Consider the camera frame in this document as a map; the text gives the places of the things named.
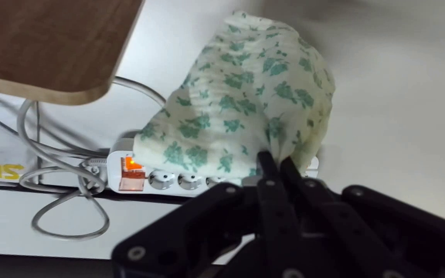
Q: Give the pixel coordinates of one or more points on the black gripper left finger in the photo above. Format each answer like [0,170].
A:
[216,232]

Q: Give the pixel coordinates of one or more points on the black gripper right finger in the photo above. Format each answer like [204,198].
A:
[377,232]

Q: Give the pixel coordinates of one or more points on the white cloth with green flowers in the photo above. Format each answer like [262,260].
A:
[247,98]

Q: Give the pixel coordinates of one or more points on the wooden book stand board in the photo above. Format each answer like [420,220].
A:
[46,47]

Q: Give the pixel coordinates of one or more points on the white power strip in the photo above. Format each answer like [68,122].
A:
[134,178]

